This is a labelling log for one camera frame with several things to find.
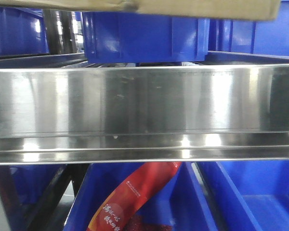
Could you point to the red snack bag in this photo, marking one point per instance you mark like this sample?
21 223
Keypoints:
133 192

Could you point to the black shelf frame post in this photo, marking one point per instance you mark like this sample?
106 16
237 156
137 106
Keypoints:
41 214

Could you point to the blue plastic bin lower right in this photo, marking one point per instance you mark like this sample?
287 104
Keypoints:
250 195

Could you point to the blue plastic bin lower middle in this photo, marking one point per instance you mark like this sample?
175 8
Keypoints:
181 204

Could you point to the stainless steel shelf rail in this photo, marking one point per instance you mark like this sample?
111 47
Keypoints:
137 114

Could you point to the blue plastic bin upper right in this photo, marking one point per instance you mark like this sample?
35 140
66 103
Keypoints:
253 37

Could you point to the brown cardboard carton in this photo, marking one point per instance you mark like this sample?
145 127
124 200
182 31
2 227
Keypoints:
259 10

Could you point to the blue plastic bin upper middle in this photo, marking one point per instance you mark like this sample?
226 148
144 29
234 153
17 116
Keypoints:
111 37

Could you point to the blue plastic bin upper left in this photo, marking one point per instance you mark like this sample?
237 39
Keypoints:
22 32

